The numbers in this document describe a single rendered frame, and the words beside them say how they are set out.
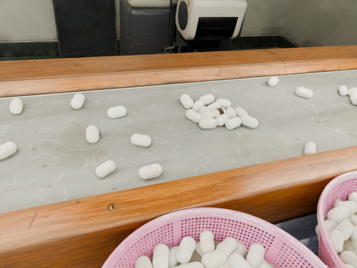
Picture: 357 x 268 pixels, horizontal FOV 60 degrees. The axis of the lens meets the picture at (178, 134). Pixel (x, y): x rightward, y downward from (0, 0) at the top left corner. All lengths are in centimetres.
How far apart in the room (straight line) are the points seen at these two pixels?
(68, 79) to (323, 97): 57
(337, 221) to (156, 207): 26
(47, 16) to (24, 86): 194
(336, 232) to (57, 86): 55
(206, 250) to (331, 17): 265
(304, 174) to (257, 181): 8
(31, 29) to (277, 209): 236
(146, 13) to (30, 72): 83
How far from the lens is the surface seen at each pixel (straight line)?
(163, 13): 145
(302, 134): 63
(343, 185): 54
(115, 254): 35
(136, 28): 144
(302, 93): 76
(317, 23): 302
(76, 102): 60
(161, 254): 38
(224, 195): 42
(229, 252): 40
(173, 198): 41
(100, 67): 71
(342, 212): 50
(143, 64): 73
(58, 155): 51
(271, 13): 321
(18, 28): 263
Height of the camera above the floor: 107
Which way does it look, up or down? 37 degrees down
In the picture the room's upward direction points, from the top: 7 degrees clockwise
